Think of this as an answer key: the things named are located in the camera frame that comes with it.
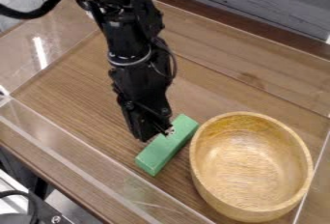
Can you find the clear acrylic tray wall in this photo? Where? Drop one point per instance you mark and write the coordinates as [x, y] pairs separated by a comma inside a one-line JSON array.
[[62, 124]]

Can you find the green rectangular block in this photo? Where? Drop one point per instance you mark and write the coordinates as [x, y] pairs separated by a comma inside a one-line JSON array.
[[154, 157]]

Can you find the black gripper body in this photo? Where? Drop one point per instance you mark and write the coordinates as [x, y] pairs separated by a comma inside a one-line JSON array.
[[142, 81]]

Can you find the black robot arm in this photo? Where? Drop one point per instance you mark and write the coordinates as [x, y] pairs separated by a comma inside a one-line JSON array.
[[129, 22]]

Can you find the brown wooden bowl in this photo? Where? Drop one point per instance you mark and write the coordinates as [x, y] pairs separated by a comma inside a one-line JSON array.
[[252, 166]]

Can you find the clear acrylic corner bracket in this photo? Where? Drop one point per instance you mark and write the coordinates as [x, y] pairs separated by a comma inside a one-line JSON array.
[[89, 14]]

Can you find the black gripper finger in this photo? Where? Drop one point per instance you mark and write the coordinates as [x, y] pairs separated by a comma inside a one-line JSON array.
[[159, 117], [139, 123]]

